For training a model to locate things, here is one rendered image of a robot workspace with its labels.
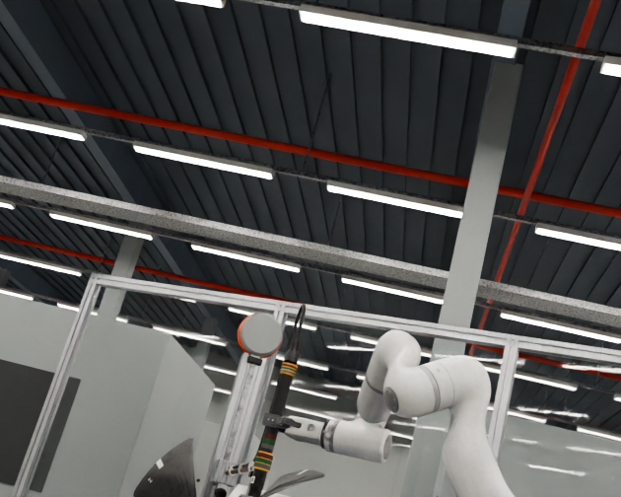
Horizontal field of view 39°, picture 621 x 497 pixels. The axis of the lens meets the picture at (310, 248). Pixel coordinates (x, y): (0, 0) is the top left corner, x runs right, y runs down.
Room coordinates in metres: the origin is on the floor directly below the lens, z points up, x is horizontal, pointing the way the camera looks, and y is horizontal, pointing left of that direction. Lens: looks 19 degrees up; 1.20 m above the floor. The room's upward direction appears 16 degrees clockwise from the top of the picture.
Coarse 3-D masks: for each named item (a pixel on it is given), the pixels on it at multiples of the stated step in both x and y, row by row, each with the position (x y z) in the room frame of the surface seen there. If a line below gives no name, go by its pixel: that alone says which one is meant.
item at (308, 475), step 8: (296, 472) 2.54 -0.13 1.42; (304, 472) 2.49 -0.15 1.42; (312, 472) 2.45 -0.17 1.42; (320, 472) 2.43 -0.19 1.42; (280, 480) 2.55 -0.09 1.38; (288, 480) 2.47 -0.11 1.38; (296, 480) 2.43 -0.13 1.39; (304, 480) 2.40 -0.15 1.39; (272, 488) 2.45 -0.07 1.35; (280, 488) 2.41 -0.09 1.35; (264, 496) 2.39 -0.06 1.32
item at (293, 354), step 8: (296, 344) 2.33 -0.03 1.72; (288, 352) 2.32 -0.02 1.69; (296, 352) 2.32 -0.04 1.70; (288, 360) 2.35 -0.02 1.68; (296, 360) 2.32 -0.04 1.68; (256, 472) 2.32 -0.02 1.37; (264, 472) 2.32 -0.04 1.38; (256, 480) 2.32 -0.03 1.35; (264, 480) 2.33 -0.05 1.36; (256, 488) 2.32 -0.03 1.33; (256, 496) 2.32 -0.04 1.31
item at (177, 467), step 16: (176, 448) 2.59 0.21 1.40; (192, 448) 2.55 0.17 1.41; (176, 464) 2.55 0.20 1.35; (192, 464) 2.51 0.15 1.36; (144, 480) 2.61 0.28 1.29; (160, 480) 2.57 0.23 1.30; (176, 480) 2.52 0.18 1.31; (192, 480) 2.47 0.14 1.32; (144, 496) 2.59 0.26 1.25; (160, 496) 2.55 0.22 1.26; (176, 496) 2.50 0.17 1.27; (192, 496) 2.45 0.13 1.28
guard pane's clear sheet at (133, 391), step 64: (128, 320) 3.44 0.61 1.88; (192, 320) 3.32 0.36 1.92; (320, 320) 3.10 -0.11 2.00; (64, 384) 3.52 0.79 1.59; (128, 384) 3.40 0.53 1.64; (192, 384) 3.28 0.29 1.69; (320, 384) 3.07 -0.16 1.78; (512, 384) 2.79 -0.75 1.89; (576, 384) 2.70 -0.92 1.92; (64, 448) 3.48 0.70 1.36; (128, 448) 3.36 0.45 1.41; (256, 448) 3.14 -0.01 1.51; (320, 448) 3.04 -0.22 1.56; (512, 448) 2.77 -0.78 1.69; (576, 448) 2.69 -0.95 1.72
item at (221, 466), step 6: (216, 462) 2.95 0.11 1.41; (222, 462) 2.90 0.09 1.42; (228, 462) 2.90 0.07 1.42; (216, 468) 2.91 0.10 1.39; (222, 468) 2.90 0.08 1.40; (228, 468) 2.90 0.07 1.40; (216, 474) 2.90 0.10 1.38; (222, 474) 2.90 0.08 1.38; (210, 480) 2.97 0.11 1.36; (216, 480) 2.90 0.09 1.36; (222, 480) 2.90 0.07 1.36; (228, 480) 2.91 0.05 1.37; (234, 480) 2.91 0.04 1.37; (234, 486) 2.91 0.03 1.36
